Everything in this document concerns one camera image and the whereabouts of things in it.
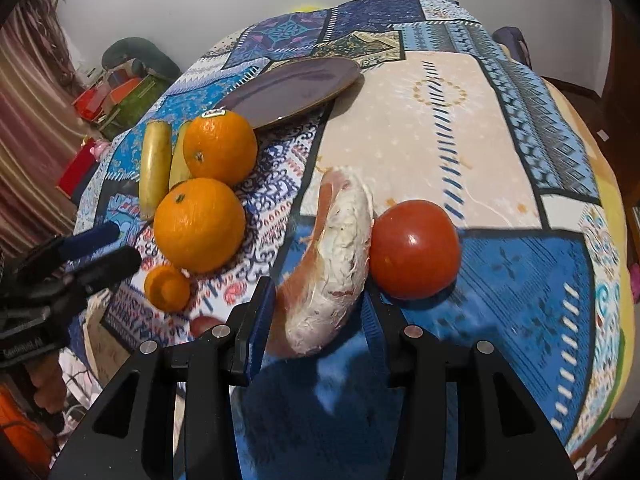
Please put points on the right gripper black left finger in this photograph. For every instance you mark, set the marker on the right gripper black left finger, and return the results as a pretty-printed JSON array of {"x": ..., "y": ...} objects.
[{"x": 129, "y": 429}]

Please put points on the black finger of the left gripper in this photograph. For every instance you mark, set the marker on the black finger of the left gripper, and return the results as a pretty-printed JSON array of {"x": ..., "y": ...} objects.
[
  {"x": 86, "y": 243},
  {"x": 107, "y": 271}
]

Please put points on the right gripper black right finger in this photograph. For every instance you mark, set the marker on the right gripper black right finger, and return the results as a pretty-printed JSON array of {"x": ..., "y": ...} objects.
[{"x": 465, "y": 414}]

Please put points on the yellow-green banana piece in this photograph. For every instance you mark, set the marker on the yellow-green banana piece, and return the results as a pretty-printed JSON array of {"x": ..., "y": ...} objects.
[
  {"x": 154, "y": 167},
  {"x": 179, "y": 170}
]

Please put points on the large orange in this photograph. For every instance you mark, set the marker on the large orange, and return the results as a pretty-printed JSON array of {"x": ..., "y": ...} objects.
[{"x": 199, "y": 225}]

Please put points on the orange with sticker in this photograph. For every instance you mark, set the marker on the orange with sticker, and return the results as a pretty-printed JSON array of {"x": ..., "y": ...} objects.
[{"x": 221, "y": 145}]

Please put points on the person's left hand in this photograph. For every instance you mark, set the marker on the person's left hand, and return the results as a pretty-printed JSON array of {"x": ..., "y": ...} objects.
[{"x": 46, "y": 375}]

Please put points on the small mandarin orange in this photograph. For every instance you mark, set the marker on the small mandarin orange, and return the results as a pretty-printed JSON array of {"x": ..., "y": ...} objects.
[{"x": 167, "y": 289}]

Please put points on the red box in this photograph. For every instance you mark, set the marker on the red box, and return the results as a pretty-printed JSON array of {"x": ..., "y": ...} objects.
[{"x": 78, "y": 167}]

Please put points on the small red fruit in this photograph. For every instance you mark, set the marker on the small red fruit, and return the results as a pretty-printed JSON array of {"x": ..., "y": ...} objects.
[{"x": 202, "y": 323}]

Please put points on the striped pink curtain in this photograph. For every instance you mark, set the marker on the striped pink curtain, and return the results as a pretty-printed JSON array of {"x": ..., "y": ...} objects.
[{"x": 40, "y": 130}]

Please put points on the green storage box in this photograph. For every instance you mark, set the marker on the green storage box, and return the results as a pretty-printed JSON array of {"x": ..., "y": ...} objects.
[{"x": 133, "y": 106}]

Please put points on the grey-green neck pillow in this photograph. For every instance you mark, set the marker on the grey-green neck pillow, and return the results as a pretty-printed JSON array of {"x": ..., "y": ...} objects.
[{"x": 141, "y": 52}]

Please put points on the red tomato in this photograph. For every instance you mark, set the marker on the red tomato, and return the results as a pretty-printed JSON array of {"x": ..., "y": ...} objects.
[{"x": 415, "y": 251}]

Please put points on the dark purple plate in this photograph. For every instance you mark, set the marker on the dark purple plate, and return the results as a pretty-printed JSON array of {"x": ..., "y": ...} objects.
[{"x": 290, "y": 90}]

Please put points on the blue patchwork blanket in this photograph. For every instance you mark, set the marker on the blue patchwork blanket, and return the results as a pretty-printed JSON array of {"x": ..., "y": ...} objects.
[{"x": 442, "y": 114}]

